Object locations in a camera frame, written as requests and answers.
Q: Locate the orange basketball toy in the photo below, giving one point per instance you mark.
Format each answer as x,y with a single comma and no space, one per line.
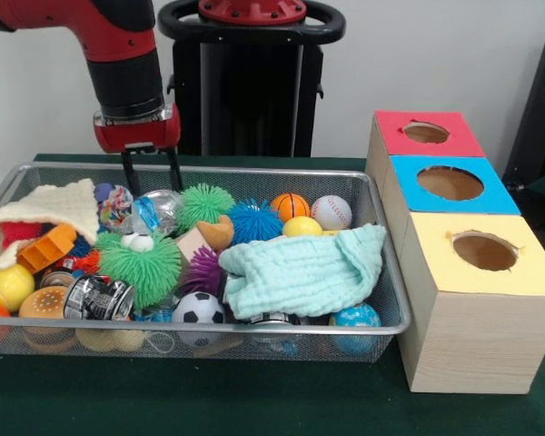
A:
290,206

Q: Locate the large green spiky eyed ball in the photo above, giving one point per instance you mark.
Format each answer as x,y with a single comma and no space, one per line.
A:
141,272

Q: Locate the white baseball toy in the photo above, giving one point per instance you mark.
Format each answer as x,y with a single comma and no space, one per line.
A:
331,212

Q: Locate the shallow mesh bin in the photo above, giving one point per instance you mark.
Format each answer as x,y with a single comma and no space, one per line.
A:
263,181

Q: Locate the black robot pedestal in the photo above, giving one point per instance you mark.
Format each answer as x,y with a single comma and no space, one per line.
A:
250,91

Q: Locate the cream knitted cloth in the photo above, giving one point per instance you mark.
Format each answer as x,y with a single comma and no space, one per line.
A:
63,204

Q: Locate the black and white soccer ball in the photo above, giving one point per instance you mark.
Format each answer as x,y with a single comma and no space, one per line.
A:
197,309

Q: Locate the wooden box with three holes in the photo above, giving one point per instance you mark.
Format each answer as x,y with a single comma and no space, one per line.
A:
472,345

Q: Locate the mint green cloth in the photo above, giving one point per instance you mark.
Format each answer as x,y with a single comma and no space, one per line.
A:
300,272

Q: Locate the small green spiky ball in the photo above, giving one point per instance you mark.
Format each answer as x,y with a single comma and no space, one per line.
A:
206,202

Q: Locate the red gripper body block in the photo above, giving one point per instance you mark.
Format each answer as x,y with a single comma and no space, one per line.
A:
138,136

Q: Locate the blue spiky ball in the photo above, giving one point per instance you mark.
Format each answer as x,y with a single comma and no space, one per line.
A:
254,220

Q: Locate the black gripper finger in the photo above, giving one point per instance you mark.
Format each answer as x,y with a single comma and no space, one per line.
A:
175,172
131,175

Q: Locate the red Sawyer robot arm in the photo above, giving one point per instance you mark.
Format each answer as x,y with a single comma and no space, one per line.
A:
118,45

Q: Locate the smooth yellow ball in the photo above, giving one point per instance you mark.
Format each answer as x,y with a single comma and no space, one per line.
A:
302,226

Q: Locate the black monitor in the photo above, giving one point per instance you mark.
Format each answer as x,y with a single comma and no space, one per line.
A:
536,113

